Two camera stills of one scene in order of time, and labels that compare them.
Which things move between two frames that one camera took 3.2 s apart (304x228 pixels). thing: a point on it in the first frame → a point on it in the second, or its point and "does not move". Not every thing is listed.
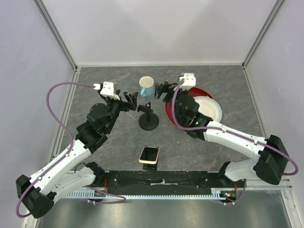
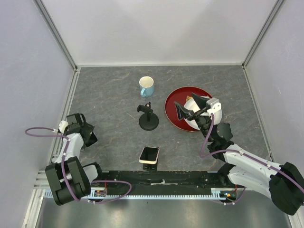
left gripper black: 127,106 → 88,128
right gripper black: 166,87 → 182,112
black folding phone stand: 152,167 does not move
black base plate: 120,183 does not move
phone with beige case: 149,155 does not move
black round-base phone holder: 148,121 does not move
